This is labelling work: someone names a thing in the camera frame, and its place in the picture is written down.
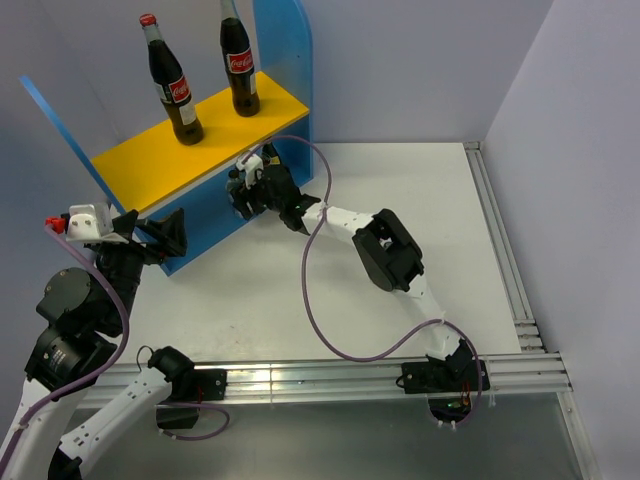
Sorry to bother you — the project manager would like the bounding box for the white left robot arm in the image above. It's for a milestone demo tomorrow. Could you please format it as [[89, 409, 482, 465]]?
[[1, 204, 197, 479]]

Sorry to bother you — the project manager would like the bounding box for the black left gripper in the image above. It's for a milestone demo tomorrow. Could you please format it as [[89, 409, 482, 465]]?
[[98, 205, 187, 329]]

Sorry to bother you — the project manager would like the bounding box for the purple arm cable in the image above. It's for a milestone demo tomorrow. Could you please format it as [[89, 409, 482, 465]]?
[[0, 222, 231, 466], [239, 134, 484, 431]]

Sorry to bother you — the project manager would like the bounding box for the cola bottle without cap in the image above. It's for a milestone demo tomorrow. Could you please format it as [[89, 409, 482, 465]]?
[[220, 0, 260, 117]]

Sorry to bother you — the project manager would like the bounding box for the aluminium front mounting rail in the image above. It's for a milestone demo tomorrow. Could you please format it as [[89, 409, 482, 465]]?
[[79, 352, 574, 411]]

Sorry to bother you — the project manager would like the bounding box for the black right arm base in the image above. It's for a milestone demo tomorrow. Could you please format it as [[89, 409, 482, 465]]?
[[395, 357, 491, 427]]

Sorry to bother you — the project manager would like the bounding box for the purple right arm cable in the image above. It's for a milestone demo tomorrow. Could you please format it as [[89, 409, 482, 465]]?
[[239, 134, 484, 431]]

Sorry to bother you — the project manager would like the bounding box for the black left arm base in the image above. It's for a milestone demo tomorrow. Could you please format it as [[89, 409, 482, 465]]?
[[156, 368, 227, 437]]

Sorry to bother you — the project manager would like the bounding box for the cola bottle with red cap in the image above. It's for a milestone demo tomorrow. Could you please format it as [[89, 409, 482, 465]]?
[[139, 13, 204, 146]]

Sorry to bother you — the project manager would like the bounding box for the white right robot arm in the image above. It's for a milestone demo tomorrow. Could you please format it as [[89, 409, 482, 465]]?
[[226, 157, 482, 390]]

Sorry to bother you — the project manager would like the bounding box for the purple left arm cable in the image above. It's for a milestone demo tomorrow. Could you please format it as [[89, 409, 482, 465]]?
[[0, 222, 231, 466]]

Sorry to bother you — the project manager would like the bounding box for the aluminium table edge rail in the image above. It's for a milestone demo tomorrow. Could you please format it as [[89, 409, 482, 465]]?
[[463, 142, 546, 353]]

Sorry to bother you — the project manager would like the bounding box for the blue and yellow shelf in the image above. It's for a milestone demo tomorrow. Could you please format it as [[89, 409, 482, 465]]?
[[21, 1, 313, 275]]

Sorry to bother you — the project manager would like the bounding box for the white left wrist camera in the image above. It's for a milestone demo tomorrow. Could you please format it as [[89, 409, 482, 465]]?
[[45, 203, 129, 245]]

